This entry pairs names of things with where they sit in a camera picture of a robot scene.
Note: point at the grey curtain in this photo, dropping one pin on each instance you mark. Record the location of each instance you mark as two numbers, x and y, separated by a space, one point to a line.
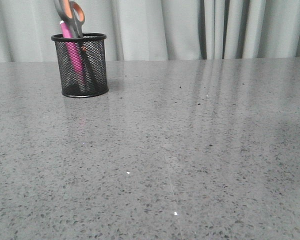
158 29

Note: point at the grey orange scissors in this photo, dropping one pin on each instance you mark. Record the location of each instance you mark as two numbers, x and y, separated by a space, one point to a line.
72 14

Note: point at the black mesh pen holder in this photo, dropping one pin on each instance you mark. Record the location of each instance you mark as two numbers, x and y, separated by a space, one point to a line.
94 64

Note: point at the pink pen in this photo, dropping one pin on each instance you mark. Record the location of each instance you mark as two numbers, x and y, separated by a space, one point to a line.
74 56

